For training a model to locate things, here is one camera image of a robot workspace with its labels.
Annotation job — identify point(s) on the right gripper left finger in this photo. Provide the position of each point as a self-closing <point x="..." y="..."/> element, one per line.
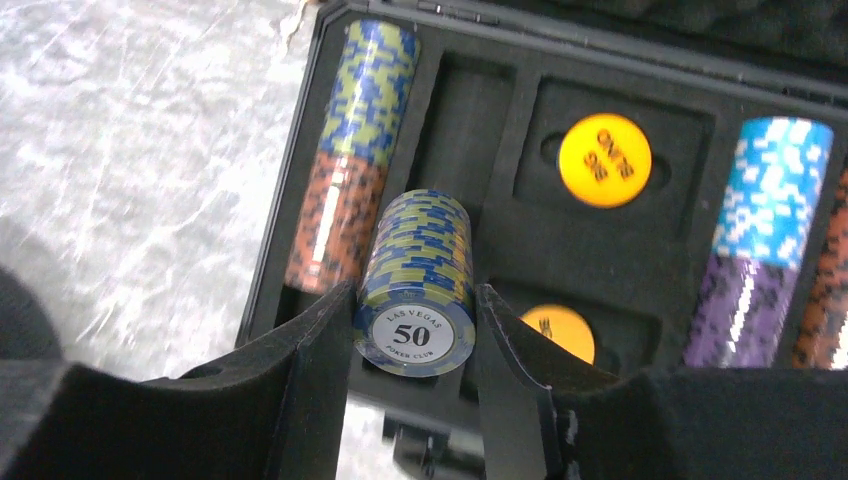
<point x="271" y="409"/>

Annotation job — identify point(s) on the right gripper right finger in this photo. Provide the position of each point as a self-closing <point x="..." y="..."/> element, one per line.
<point x="545" y="414"/>

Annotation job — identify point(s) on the blue yellow chip stack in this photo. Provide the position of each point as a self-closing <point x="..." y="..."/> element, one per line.
<point x="416" y="309"/>

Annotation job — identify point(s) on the black poker set case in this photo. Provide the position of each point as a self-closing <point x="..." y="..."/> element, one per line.
<point x="498" y="80"/>

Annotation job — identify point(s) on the yellow big blind button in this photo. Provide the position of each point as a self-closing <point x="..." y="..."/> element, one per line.
<point x="565" y="327"/>

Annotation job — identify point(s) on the orange chips left slot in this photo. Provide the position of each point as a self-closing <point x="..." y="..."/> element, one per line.
<point x="337" y="218"/>

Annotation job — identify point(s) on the orange chips slot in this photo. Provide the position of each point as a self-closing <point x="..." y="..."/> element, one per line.
<point x="337" y="218"/>
<point x="822" y="339"/>

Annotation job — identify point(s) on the purple chips in case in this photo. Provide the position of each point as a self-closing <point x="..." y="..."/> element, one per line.
<point x="740" y="313"/>

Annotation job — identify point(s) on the yellow small blind button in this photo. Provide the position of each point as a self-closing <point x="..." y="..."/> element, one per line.
<point x="605" y="160"/>

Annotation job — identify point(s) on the orange chips right slot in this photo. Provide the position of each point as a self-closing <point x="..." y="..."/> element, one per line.
<point x="822" y="339"/>

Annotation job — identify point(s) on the light blue chips in case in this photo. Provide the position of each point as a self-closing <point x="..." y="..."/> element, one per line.
<point x="773" y="190"/>

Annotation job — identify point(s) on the blue yellow chips in case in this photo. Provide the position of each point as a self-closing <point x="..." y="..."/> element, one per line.
<point x="370" y="91"/>

